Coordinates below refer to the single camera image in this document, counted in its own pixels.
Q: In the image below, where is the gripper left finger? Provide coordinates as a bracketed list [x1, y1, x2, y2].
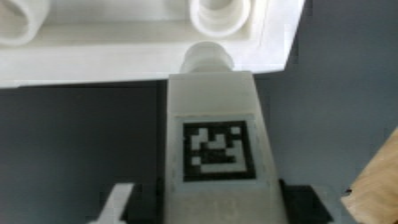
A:
[88, 182, 168, 224]

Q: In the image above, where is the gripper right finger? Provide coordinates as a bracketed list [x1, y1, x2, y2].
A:
[280, 180, 335, 224]

